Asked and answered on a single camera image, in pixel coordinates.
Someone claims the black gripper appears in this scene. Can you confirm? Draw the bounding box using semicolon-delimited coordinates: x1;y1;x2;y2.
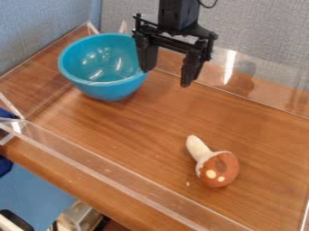
132;13;218;88

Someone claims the brown toy mushroom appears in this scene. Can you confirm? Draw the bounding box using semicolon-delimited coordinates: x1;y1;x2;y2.
186;134;241;188

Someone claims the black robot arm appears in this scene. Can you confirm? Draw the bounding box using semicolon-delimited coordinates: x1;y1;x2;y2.
132;0;218;88

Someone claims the blue plastic bowl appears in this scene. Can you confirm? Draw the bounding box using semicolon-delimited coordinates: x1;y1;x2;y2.
57;33;147;101

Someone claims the dark blue object at edge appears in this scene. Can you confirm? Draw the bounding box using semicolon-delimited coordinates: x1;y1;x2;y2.
0;107;21;179

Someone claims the black object bottom left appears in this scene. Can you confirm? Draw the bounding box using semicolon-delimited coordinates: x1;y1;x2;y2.
0;209;33;231

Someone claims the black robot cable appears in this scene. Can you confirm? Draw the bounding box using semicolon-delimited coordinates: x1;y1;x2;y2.
197;0;219;9

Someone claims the clear acrylic barrier frame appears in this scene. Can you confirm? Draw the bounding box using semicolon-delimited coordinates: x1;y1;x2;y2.
0;24;309;231

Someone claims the metal bracket under table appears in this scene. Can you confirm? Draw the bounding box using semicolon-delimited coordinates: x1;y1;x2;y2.
48;201;103;231

